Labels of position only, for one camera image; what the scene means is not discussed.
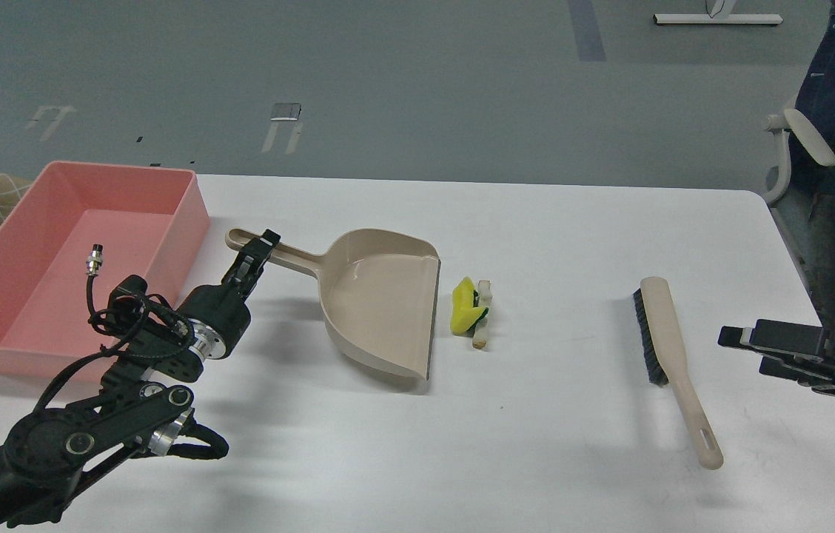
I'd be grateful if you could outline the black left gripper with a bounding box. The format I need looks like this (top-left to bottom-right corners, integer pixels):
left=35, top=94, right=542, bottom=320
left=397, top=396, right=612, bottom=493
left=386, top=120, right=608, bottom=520
left=177, top=229, right=280, bottom=360

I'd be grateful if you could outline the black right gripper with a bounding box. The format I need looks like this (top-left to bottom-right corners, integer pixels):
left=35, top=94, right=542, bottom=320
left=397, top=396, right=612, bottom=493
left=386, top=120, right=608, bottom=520
left=717, top=318, right=835, bottom=397

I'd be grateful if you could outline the beige plastic dustpan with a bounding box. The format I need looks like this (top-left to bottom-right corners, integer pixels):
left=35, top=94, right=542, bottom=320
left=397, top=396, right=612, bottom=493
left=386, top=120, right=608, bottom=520
left=225, top=227, right=442, bottom=381

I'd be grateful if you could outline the beige brush with black bristles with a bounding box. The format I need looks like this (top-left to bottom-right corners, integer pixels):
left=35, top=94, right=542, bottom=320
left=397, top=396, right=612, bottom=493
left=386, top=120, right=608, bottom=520
left=633, top=276, right=723, bottom=470

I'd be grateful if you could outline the yellow sponge piece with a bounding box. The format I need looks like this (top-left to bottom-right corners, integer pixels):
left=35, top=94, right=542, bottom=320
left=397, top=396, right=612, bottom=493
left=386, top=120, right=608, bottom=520
left=450, top=276, right=486, bottom=336

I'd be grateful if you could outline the pink plastic bin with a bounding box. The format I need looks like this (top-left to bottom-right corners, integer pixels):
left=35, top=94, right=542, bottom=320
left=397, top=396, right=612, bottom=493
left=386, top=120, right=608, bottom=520
left=0, top=161, right=210, bottom=378

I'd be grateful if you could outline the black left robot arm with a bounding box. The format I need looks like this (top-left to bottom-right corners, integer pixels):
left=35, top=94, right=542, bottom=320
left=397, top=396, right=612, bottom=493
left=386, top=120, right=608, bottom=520
left=0, top=230, right=280, bottom=528

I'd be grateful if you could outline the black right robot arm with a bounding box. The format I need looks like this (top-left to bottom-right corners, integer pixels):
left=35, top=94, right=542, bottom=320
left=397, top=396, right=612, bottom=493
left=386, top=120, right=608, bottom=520
left=717, top=318, right=835, bottom=397

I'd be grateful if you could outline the grey floor plate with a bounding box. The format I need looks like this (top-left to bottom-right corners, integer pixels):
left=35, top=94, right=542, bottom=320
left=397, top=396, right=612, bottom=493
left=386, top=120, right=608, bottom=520
left=269, top=102, right=302, bottom=122

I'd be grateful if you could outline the white office chair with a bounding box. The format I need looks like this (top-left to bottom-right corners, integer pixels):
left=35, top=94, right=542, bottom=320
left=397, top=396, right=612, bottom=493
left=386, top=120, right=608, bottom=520
left=761, top=95, right=835, bottom=288

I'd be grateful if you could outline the white desk foot bar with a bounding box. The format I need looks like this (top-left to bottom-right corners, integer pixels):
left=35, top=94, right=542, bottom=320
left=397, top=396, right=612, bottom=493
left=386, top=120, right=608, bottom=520
left=652, top=13, right=783, bottom=26

